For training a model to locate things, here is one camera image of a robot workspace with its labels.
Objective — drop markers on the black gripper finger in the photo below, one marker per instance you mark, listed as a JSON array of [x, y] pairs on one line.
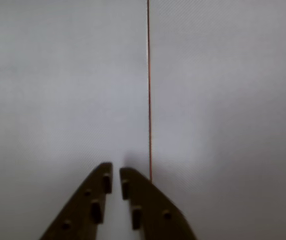
[[80, 210], [155, 212]]

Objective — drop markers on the grey rubber mat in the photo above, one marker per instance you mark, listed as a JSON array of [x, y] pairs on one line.
[[232, 100]]

